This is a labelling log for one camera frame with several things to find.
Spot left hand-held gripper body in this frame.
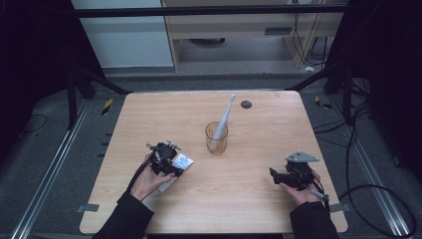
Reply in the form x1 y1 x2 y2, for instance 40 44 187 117
145 139 183 177

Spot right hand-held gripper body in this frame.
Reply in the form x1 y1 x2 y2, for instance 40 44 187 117
285 150 320 191

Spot white toothpaste tube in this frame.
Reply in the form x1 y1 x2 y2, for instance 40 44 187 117
157 152 195 194

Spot clear amber cup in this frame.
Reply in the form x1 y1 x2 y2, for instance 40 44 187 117
204 120 230 156

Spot white electric toothbrush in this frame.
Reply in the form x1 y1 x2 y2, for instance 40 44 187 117
210 93 237 152

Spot person's right hand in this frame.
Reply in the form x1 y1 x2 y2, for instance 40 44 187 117
278 168 324 207

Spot person's left hand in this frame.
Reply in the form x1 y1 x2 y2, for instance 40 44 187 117
129 153 176 202

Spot grey tape piece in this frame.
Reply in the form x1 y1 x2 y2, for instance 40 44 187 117
76 203 101 214
329 202 351 214

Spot yellow black tape strip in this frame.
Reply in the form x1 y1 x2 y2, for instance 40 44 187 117
101 98 114 117
314 95 333 111

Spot black metal stand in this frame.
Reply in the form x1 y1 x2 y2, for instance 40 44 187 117
65 64 133 131
286 63 370 125

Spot white cabinet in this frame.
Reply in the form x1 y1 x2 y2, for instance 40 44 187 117
71 0 174 70

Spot black curtain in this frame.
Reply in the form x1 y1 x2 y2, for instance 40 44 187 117
0 0 105 163
326 0 422 185

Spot light wooden desk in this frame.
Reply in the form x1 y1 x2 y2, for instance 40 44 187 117
161 0 344 73

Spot right gripper cable with plug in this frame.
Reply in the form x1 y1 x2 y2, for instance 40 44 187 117
307 175 332 215

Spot black floor cables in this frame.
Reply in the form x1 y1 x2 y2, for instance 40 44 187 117
313 101 372 148

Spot aluminium rail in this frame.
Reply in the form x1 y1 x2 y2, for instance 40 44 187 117
9 99 92 239
326 95 413 239

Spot black cable loop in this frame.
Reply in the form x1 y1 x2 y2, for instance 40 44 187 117
337 132 418 239

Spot thin black floor cable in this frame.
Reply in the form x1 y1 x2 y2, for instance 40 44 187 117
19 114 49 135

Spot hanging black cables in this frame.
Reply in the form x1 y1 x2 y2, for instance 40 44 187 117
291 12 330 68

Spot black horizontal frame bar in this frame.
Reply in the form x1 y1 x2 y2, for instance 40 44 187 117
71 4 349 19

